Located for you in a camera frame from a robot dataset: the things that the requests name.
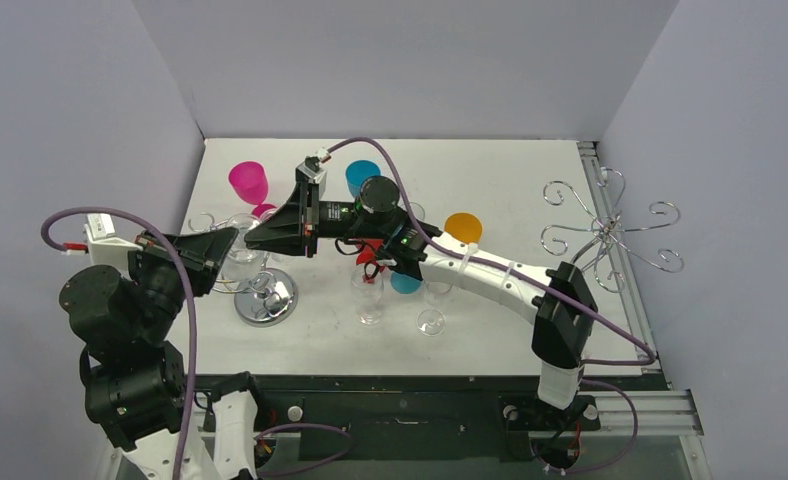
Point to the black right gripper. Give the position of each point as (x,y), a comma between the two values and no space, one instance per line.
(308,219)

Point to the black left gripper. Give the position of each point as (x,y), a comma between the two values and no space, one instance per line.
(200,253)

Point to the red plastic wine glass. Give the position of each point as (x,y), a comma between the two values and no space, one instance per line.
(367,258)

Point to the blue plastic wine glass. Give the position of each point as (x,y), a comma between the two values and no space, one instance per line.
(358,172)

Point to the clear patterned wine glass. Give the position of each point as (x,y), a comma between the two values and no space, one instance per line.
(367,291)

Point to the teal wine glass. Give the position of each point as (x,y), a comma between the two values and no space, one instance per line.
(404,284)

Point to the clear glass tumbler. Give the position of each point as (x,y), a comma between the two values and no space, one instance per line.
(417,210)

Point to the orange plastic wine glass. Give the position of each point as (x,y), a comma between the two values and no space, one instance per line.
(465,227)

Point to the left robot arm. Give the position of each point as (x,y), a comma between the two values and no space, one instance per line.
(122,307)

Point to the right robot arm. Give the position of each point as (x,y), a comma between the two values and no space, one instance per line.
(557,301)

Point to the pink plastic wine glass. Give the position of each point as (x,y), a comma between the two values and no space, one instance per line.
(250,183)

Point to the chrome left wine glass rack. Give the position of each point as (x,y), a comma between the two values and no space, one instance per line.
(263,301)

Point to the chrome wine glass rack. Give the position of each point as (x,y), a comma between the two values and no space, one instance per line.
(606,231)
(263,301)

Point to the chrome right wine glass rack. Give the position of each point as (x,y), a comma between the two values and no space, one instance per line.
(606,231)

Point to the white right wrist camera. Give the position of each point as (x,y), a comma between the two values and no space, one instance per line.
(313,168)

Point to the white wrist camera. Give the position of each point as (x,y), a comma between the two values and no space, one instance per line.
(102,243)
(313,168)

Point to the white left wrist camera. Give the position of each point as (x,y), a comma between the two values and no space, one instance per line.
(102,243)

